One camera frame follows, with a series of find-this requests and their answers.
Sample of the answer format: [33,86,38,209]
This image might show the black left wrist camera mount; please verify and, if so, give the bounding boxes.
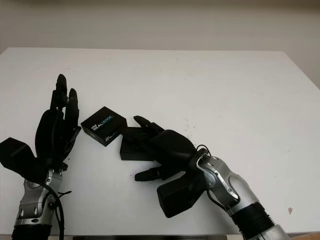
[0,136,46,181]

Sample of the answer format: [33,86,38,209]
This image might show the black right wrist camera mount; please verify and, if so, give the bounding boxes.
[156,172,207,218]

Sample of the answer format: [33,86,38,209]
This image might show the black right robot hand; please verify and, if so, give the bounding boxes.
[126,115,201,183]

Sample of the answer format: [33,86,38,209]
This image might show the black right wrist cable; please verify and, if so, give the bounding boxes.
[196,144,232,217]

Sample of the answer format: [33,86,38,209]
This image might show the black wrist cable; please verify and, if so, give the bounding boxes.
[196,144,232,217]
[39,182,73,240]

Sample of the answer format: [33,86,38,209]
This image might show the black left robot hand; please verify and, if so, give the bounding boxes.
[34,73,82,166]

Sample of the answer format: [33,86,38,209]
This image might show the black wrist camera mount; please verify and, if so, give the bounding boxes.
[156,172,207,218]
[0,136,46,181]

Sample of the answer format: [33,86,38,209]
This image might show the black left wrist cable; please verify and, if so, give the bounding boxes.
[39,182,73,240]

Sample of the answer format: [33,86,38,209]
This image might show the black camera box base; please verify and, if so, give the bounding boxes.
[119,126,161,161]

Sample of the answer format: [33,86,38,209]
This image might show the black RealSense box lid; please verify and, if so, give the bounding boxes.
[80,106,128,148]

